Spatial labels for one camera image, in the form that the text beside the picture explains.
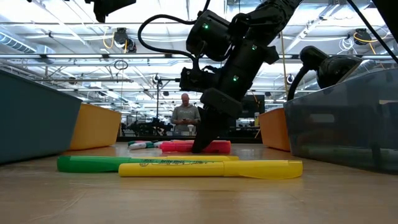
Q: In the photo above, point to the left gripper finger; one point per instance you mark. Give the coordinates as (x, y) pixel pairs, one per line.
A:
(118, 4)

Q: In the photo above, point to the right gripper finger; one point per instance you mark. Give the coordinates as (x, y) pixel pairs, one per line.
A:
(211, 127)

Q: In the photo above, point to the yellow slim highlighter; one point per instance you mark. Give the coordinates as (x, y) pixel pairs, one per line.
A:
(186, 169)
(217, 158)

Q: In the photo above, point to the pink chunky highlighter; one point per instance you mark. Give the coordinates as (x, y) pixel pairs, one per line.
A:
(174, 147)

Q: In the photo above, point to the green slim highlighter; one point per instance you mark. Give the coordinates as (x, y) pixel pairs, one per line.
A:
(93, 164)

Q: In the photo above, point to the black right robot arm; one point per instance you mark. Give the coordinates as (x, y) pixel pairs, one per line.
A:
(270, 15)

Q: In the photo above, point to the person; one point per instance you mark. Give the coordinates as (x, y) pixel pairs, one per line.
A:
(185, 115)

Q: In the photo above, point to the black cabinet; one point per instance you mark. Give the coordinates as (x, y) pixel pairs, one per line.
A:
(252, 107)

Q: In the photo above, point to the long ceiling light bar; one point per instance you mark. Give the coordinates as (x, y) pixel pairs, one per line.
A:
(140, 56)

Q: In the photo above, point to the orange plastic bin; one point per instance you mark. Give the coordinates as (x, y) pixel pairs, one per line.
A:
(275, 130)

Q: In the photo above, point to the pink cap short marker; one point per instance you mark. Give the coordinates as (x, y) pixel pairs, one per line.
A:
(142, 141)

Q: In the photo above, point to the green cap short marker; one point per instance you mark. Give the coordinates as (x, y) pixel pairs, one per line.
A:
(132, 142)

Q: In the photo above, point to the yellow plastic bin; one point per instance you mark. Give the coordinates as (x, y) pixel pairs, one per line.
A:
(96, 127)

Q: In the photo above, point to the grey translucent plastic bin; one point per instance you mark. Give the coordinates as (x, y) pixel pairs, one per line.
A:
(342, 130)

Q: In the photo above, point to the teal plastic bin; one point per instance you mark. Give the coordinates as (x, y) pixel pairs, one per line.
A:
(37, 124)

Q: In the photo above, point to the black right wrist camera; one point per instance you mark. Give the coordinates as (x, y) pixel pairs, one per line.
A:
(196, 81)

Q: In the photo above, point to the black background rig frame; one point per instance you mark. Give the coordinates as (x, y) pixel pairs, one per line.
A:
(157, 99)

